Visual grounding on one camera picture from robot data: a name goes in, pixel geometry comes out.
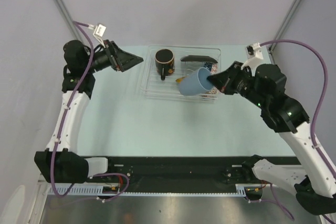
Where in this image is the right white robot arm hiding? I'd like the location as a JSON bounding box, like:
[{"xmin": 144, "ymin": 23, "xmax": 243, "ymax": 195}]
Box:
[{"xmin": 207, "ymin": 61, "xmax": 335, "ymax": 216}]

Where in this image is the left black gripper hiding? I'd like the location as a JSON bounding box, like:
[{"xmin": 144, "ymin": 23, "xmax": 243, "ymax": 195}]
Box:
[{"xmin": 84, "ymin": 40, "xmax": 143, "ymax": 73}]

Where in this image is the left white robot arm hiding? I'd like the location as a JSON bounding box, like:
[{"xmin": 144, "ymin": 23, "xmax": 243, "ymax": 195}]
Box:
[{"xmin": 34, "ymin": 40, "xmax": 143, "ymax": 184}]

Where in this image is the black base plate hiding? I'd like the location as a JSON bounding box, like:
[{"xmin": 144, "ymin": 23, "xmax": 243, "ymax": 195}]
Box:
[{"xmin": 87, "ymin": 156, "xmax": 271, "ymax": 189}]

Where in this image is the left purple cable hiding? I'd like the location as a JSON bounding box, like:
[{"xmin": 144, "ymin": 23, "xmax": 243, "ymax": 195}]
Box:
[{"xmin": 49, "ymin": 20, "xmax": 131, "ymax": 204}]

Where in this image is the black floral square plate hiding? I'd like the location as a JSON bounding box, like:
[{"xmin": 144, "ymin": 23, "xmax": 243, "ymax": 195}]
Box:
[{"xmin": 180, "ymin": 55, "xmax": 218, "ymax": 63}]

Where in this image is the red black mug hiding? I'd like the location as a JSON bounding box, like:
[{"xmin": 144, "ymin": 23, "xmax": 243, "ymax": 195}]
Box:
[{"xmin": 154, "ymin": 49, "xmax": 175, "ymax": 81}]

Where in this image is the red white patterned bowl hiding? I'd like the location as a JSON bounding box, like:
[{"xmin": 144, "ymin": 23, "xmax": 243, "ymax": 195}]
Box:
[{"xmin": 202, "ymin": 63, "xmax": 218, "ymax": 98}]

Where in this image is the white slotted cable duct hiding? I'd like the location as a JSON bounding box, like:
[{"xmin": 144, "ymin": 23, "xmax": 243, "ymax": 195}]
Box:
[{"xmin": 56, "ymin": 184, "xmax": 263, "ymax": 198}]

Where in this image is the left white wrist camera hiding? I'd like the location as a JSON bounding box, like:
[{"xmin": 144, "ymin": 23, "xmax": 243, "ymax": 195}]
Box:
[{"xmin": 88, "ymin": 23, "xmax": 106, "ymax": 48}]

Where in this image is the blue white patterned bowl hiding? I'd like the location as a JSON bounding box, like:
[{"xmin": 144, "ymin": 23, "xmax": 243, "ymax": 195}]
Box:
[{"xmin": 204, "ymin": 62, "xmax": 213, "ymax": 71}]

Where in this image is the yellow round saucer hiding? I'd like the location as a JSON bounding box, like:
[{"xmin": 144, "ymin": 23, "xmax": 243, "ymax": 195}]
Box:
[{"xmin": 175, "ymin": 77, "xmax": 185, "ymax": 83}]

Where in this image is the white wire dish rack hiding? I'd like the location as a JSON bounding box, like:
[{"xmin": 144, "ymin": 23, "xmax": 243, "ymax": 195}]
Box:
[{"xmin": 140, "ymin": 45, "xmax": 221, "ymax": 103}]

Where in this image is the light blue cup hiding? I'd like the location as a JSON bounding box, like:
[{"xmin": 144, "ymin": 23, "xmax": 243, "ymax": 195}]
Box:
[{"xmin": 177, "ymin": 67, "xmax": 214, "ymax": 96}]

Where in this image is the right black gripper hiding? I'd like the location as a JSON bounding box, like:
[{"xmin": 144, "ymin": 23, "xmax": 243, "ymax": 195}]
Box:
[{"xmin": 206, "ymin": 60, "xmax": 265, "ymax": 107}]

